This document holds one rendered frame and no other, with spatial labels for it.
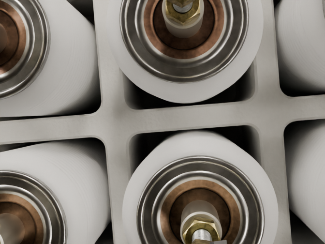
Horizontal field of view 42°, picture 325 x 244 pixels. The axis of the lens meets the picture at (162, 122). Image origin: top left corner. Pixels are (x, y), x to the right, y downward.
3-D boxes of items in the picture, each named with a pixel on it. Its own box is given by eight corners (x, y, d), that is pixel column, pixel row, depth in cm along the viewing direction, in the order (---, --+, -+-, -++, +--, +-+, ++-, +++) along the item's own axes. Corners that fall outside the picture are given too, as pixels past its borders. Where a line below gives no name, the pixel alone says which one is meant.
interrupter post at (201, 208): (180, 196, 26) (179, 208, 22) (220, 198, 25) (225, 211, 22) (178, 235, 26) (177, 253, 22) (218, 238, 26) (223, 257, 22)
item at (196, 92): (138, 11, 43) (100, -59, 25) (232, 7, 43) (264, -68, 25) (140, 106, 44) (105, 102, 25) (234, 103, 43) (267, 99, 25)
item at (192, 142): (150, 124, 43) (123, 133, 25) (245, 129, 43) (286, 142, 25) (146, 217, 44) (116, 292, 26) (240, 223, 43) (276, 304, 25)
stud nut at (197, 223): (202, 258, 22) (202, 264, 21) (176, 237, 22) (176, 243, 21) (226, 229, 22) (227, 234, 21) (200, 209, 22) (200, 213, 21)
